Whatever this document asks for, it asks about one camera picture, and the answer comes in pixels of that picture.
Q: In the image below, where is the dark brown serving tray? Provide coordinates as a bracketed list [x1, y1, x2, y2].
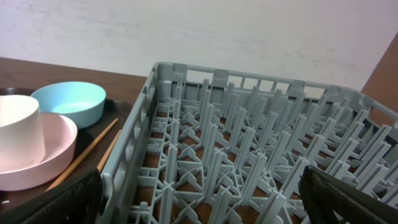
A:
[1, 99, 132, 214]

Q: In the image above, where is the grey dishwasher rack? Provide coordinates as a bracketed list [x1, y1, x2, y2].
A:
[96, 62, 397, 223]

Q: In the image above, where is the wooden chopstick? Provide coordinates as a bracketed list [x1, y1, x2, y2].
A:
[46, 118, 118, 191]
[96, 129, 122, 172]

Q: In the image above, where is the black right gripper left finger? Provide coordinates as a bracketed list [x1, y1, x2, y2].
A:
[1, 169, 103, 224]

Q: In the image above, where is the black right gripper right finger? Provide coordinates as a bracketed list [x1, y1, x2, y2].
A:
[298, 165, 397, 223]

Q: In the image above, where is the cream white cup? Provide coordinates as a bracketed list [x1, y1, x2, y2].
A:
[1, 95, 45, 172]

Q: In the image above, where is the light blue bowl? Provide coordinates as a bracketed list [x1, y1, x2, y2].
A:
[31, 82, 106, 129]

